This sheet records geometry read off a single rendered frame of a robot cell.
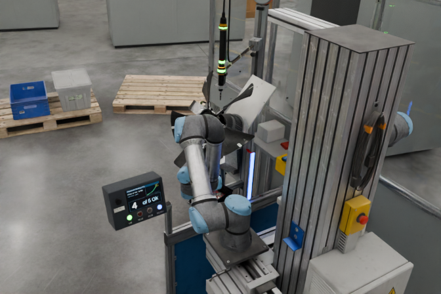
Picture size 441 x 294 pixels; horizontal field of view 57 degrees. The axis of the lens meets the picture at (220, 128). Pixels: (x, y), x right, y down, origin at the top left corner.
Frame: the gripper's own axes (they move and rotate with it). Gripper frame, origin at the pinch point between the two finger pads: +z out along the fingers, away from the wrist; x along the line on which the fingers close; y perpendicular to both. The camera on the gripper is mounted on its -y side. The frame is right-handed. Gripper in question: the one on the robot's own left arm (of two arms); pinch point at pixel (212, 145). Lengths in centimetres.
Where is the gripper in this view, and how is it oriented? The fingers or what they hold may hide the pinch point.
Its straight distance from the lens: 232.2
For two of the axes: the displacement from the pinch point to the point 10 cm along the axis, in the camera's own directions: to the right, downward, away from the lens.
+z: 3.6, -4.4, 8.3
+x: 0.6, 8.9, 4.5
